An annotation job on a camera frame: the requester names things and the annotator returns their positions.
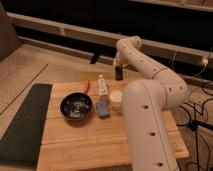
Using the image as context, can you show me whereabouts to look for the wooden cutting board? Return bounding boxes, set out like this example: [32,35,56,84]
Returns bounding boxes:
[36,79,190,171]

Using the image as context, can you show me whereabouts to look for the dark blue ceramic bowl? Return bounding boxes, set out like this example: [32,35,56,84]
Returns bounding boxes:
[60,92,93,121]

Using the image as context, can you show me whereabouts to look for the white ceramic cup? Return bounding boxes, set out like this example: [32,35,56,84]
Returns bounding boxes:
[109,91,123,110]

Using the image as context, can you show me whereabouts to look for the grey chair corner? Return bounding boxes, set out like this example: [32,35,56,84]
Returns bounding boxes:
[0,2,21,62]

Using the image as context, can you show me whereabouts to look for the black eraser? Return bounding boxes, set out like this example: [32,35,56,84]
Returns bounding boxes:
[115,66,123,81]

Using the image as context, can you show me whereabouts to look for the white power plug cable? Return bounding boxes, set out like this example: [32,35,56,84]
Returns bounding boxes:
[169,46,213,84]

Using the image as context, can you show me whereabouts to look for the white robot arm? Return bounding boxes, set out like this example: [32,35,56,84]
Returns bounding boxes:
[114,36,188,171]

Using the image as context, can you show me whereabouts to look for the blue sponge block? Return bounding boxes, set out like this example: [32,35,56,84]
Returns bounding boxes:
[96,101,110,118]

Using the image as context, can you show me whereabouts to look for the dark green mat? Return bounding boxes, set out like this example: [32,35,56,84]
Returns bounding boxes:
[0,84,52,167]

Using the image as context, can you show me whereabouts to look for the beige shelf rail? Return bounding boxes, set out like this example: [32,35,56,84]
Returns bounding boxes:
[7,12,213,68]

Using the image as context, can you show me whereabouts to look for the white glue tube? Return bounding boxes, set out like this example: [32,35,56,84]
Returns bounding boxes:
[98,75,108,97]

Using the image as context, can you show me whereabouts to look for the black cables on floor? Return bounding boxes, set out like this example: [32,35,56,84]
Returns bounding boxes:
[173,81,213,171]

